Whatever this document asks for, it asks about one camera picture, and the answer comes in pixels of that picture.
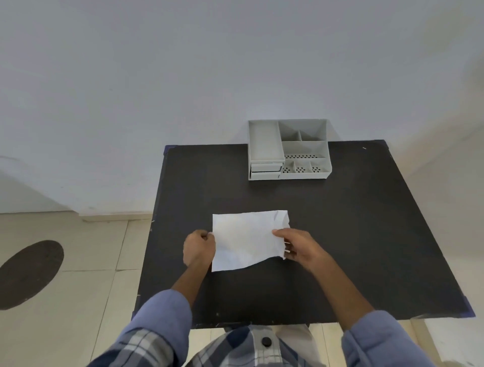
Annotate person's left hand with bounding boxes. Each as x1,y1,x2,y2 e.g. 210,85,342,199
183,229,217,269

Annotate person's right hand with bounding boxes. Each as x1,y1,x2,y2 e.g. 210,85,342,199
272,228,334,273

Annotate white paper glove packet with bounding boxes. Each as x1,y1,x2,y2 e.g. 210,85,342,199
211,210,291,273

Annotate grey plastic desk organizer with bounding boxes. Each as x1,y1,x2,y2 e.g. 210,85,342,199
248,119,332,181

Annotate person's right forearm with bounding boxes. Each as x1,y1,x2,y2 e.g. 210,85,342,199
309,256,436,367

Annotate person's left forearm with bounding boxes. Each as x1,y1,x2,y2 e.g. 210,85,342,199
89,261,212,367

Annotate dark round floor cover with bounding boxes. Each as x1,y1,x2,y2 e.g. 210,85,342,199
0,240,65,311

